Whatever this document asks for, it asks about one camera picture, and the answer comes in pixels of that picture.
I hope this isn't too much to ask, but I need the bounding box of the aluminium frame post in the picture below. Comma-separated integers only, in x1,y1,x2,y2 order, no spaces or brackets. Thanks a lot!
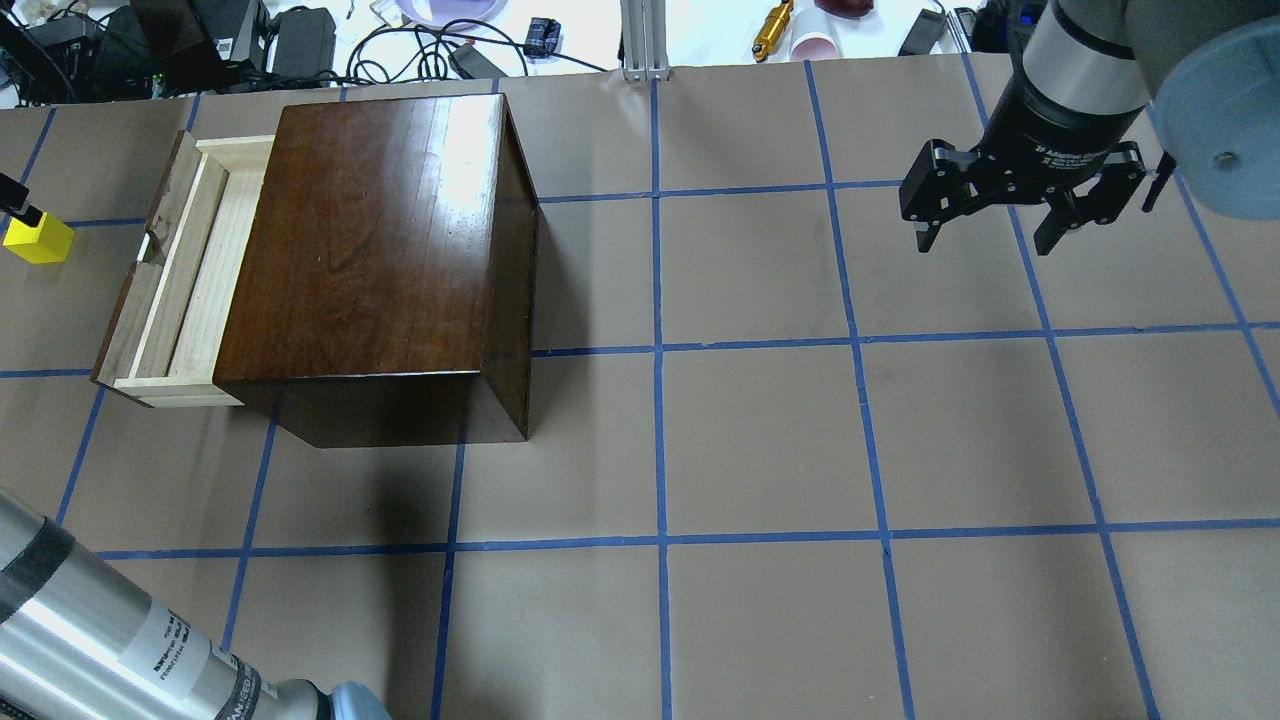
620,0,671,82

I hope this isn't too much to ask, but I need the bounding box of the dark wooden drawer box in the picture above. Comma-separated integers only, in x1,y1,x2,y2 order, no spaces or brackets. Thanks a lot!
212,94,543,448

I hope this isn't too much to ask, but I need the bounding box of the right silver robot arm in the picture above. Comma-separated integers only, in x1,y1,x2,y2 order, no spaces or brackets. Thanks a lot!
899,1,1279,256

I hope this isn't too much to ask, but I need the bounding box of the black flat power brick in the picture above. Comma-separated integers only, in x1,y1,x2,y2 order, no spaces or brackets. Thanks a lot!
270,6,337,88

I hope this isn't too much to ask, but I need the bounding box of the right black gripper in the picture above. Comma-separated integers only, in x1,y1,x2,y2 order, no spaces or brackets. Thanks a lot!
899,77,1147,258

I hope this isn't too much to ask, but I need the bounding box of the purple plate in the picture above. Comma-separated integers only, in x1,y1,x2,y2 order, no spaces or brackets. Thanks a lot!
396,0,506,29

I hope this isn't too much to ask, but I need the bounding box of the red mango fruit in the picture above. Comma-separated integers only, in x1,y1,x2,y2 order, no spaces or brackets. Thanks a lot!
814,0,876,20

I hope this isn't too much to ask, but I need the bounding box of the small blue device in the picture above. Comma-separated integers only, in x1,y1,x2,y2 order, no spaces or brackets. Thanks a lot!
522,17,562,60

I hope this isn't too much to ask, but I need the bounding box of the yellow block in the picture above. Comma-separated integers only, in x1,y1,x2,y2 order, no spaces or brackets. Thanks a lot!
3,211,76,265

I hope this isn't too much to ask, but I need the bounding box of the pink cup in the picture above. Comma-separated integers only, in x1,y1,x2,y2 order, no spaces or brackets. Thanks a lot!
787,28,844,61

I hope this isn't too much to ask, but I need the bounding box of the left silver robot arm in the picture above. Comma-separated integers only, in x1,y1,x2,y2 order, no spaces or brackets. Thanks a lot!
3,160,388,719

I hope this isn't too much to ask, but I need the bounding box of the wooden drawer with white handle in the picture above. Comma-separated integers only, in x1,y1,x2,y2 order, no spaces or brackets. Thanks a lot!
90,131,274,407

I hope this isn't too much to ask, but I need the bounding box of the gold cylinder tool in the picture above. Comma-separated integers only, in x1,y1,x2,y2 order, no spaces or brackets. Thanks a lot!
750,0,794,63

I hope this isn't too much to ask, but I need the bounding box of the black power adapter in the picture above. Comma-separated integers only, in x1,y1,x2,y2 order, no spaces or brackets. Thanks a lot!
899,9,947,56

